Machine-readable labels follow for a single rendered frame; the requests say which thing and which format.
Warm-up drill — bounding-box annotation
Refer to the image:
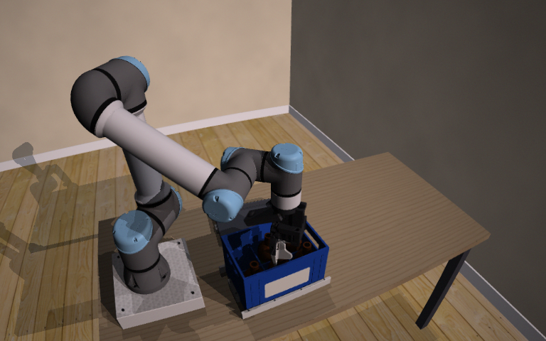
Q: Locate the blue plastic crate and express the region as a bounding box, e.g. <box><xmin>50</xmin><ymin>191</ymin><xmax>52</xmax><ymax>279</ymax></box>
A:
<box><xmin>224</xmin><ymin>221</ymin><xmax>329</xmax><ymax>310</ymax></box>

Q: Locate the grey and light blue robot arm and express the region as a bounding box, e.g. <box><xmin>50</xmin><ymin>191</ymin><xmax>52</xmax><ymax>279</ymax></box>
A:
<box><xmin>70</xmin><ymin>56</ymin><xmax>304</xmax><ymax>294</ymax></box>

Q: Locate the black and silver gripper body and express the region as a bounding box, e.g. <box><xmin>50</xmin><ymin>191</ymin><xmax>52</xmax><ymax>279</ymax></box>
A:
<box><xmin>270</xmin><ymin>202</ymin><xmax>307</xmax><ymax>247</ymax></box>

